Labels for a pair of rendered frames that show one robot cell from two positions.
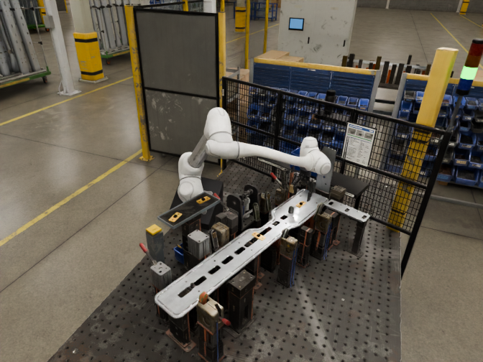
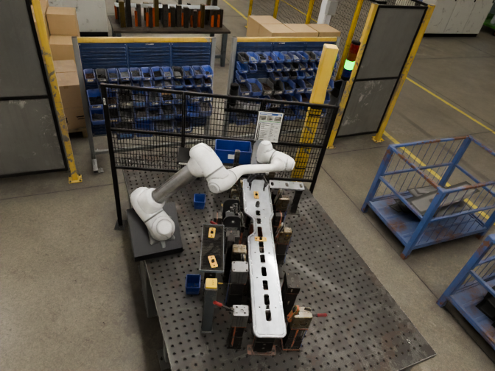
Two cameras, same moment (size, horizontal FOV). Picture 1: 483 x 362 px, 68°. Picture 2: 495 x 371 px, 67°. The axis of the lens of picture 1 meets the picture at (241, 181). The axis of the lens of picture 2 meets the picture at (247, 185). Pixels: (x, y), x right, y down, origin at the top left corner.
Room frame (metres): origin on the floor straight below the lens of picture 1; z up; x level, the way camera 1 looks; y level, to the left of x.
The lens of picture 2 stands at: (0.60, 1.31, 2.86)
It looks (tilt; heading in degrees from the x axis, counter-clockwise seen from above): 39 degrees down; 312
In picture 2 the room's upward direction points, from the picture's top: 9 degrees clockwise
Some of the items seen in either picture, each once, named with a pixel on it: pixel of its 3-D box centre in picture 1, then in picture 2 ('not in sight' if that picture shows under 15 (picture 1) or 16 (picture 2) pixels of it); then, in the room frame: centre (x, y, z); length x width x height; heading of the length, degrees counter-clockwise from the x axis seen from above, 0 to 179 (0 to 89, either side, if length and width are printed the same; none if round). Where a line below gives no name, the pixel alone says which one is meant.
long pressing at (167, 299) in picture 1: (257, 238); (261, 241); (1.65, -0.10, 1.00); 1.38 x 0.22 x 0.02; 140
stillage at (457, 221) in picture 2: not in sight; (437, 193); (1.27, -2.62, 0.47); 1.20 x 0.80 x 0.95; 69
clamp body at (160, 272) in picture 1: (163, 293); (236, 327); (1.32, 0.39, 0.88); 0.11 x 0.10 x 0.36; 50
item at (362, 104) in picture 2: not in sight; (375, 82); (2.83, -3.46, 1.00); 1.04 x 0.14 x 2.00; 70
